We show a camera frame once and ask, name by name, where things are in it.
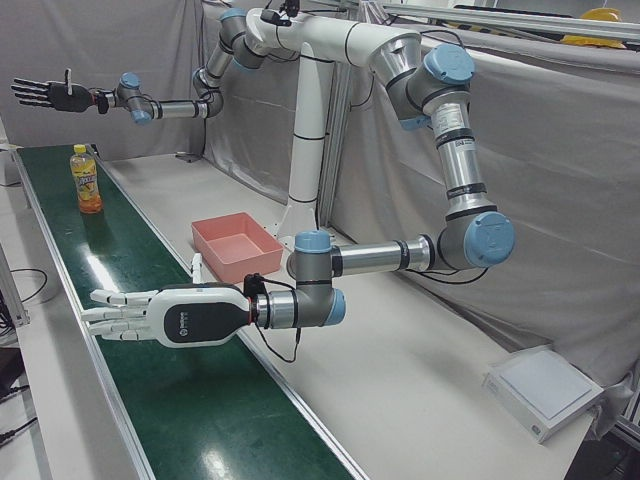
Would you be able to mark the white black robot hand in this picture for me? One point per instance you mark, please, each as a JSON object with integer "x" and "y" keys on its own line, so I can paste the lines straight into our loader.
{"x": 200, "y": 315}

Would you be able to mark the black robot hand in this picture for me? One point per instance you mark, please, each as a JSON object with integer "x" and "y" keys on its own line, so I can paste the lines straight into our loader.
{"x": 70, "y": 97}

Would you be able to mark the UR5e robot arm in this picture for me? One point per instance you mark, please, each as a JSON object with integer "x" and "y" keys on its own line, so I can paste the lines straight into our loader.
{"x": 460, "y": 165}
{"x": 175, "y": 107}

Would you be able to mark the pink plastic basket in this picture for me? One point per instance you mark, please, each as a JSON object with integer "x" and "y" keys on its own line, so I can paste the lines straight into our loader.
{"x": 240, "y": 247}

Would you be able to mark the green conveyor belt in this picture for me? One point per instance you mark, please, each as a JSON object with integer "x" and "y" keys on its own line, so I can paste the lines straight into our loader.
{"x": 200, "y": 400}

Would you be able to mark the orange juice bottle yellow cap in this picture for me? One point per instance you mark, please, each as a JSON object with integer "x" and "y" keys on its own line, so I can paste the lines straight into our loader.
{"x": 87, "y": 185}

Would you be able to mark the small flat grey device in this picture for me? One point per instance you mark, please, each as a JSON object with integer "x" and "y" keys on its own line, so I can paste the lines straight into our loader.
{"x": 187, "y": 157}

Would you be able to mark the aluminium profile leg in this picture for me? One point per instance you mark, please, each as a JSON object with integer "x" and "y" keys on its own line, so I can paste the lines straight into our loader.
{"x": 12, "y": 295}

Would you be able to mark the white robot torso column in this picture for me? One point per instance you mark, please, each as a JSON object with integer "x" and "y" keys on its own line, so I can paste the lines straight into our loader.
{"x": 310, "y": 125}

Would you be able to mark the white flat box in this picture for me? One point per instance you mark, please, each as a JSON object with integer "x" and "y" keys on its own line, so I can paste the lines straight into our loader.
{"x": 542, "y": 390}

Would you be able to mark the grey cloth backdrop curtain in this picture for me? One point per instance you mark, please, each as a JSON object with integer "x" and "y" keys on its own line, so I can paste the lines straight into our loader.
{"x": 575, "y": 200}

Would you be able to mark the yellow hard hat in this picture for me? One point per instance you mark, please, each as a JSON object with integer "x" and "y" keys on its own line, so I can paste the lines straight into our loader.
{"x": 595, "y": 41}
{"x": 602, "y": 14}

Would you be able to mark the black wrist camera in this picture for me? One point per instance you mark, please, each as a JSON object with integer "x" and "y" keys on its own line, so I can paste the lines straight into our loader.
{"x": 102, "y": 102}
{"x": 252, "y": 286}

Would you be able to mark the aluminium post behind column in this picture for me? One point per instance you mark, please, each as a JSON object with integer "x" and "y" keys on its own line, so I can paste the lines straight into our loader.
{"x": 340, "y": 150}

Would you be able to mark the black overhead camera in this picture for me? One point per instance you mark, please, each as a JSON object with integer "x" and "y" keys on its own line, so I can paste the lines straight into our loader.
{"x": 275, "y": 16}

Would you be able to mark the aluminium cell frame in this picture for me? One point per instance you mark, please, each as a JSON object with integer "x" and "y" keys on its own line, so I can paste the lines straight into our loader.
{"x": 500, "y": 19}

